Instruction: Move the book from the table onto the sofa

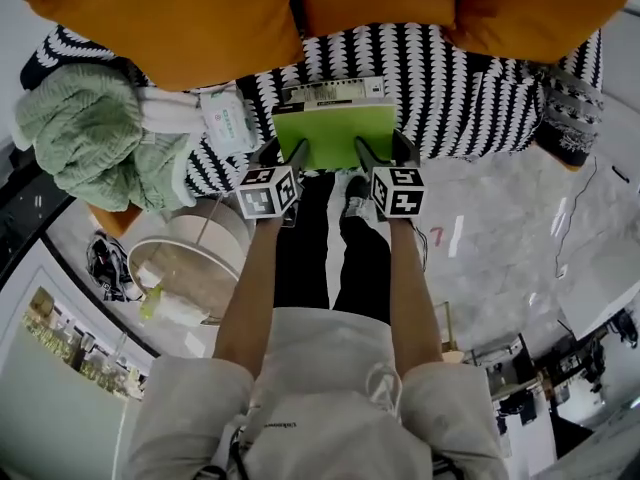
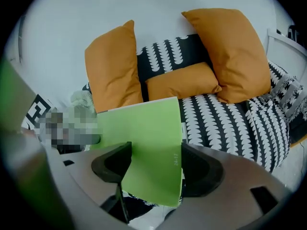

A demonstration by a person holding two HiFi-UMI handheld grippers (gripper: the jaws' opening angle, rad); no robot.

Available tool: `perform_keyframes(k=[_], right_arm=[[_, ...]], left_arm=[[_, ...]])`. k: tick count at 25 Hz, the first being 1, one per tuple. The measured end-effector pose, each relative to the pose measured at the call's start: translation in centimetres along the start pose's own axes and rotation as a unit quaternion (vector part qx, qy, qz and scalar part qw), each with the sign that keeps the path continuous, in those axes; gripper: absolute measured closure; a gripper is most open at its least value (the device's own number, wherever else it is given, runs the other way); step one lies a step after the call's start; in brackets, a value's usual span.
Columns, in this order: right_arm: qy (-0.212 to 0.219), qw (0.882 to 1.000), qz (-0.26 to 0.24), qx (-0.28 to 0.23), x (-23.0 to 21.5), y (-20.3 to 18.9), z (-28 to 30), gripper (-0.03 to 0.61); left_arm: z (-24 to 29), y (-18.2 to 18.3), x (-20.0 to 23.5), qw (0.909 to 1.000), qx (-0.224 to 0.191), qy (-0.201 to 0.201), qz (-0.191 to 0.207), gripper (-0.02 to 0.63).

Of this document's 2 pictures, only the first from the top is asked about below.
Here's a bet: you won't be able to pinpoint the black adapter cable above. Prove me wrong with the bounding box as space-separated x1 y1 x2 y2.
551 155 600 280

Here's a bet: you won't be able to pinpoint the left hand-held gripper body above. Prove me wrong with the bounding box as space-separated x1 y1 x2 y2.
236 166 304 227

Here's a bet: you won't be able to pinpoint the person's black trousers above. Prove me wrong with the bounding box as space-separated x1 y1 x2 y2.
272 170 394 327

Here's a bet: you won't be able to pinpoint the tangle of black cables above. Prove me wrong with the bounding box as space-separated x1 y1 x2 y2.
84 232 145 304

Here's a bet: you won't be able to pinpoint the green knitted blanket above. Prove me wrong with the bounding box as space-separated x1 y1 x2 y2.
13 62 199 215

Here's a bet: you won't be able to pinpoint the grey black patterned cushion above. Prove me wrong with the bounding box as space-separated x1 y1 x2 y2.
532 65 607 169

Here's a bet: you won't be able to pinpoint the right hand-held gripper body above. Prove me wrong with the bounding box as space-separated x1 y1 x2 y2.
369 166 427 222

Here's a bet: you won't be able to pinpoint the white wet wipes packet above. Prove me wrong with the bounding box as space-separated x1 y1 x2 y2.
198 90 262 156

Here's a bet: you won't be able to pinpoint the person's right forearm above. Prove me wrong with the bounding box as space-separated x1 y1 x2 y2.
386 215 445 385

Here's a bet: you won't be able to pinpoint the black white patterned sofa throw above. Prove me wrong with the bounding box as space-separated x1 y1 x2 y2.
19 21 607 200

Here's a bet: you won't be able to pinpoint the green book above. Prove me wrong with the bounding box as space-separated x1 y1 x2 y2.
271 98 399 172

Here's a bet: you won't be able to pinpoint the round glass coffee table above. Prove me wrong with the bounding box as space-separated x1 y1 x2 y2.
127 200 257 327

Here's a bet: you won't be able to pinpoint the large orange cushion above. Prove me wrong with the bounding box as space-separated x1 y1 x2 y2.
22 0 307 93
452 0 639 67

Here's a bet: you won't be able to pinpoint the person's left forearm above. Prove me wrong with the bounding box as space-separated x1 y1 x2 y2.
212 216 285 385

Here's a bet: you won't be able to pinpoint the green drink bottle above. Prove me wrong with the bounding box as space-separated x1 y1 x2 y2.
138 285 167 322

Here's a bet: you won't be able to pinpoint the person's grey sweatshirt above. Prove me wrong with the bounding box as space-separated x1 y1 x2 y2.
122 306 511 480

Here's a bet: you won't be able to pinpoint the black metal frame chair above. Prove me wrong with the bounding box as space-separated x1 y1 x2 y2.
0 142 72 270

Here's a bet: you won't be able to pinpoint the white pillow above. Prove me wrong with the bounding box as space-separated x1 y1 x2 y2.
159 292 212 327

